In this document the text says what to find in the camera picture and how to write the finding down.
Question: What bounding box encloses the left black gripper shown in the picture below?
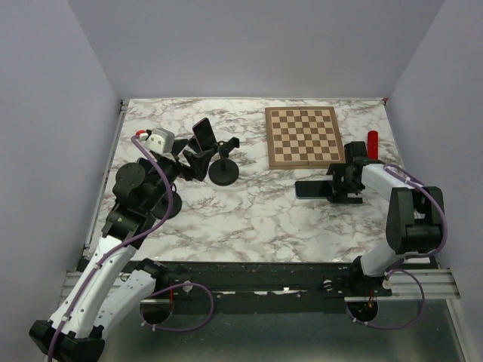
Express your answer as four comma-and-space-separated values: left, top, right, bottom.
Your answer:
143, 139, 214, 212

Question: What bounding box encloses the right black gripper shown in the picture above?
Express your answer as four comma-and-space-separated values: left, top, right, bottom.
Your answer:
328, 163, 365, 205

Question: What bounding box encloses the pink phone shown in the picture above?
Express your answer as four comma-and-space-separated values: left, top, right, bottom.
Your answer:
192, 118, 217, 151

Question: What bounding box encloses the black round-base clamp stand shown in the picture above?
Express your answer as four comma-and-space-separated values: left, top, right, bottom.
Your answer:
208, 137, 239, 186

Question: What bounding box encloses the blue phone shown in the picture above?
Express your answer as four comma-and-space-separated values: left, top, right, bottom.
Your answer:
294, 180, 333, 199

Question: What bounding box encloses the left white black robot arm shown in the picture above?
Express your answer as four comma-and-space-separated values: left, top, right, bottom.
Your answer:
29, 130, 216, 361

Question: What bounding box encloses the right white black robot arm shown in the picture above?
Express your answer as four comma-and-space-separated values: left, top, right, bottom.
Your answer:
327, 141, 448, 296

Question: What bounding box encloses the black wedge phone stand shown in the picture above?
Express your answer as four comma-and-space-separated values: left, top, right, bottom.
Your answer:
187, 136, 204, 153

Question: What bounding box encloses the black round-base stand left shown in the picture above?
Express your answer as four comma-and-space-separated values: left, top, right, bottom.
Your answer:
151, 189, 183, 219

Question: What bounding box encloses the red grey microphone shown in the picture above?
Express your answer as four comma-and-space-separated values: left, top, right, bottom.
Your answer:
367, 130, 379, 161

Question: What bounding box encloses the wooden chessboard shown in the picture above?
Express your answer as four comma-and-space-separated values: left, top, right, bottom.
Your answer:
265, 106, 345, 170

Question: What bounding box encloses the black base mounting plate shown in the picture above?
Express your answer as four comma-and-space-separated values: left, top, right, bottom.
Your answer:
123, 259, 392, 315

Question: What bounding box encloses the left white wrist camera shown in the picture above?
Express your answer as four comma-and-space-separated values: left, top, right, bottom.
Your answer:
136, 127, 175, 155

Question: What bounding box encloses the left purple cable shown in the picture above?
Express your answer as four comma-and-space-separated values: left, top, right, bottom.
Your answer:
47, 135, 216, 362

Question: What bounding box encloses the aluminium rail frame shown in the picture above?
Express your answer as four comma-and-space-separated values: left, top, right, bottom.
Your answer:
37, 98, 469, 362

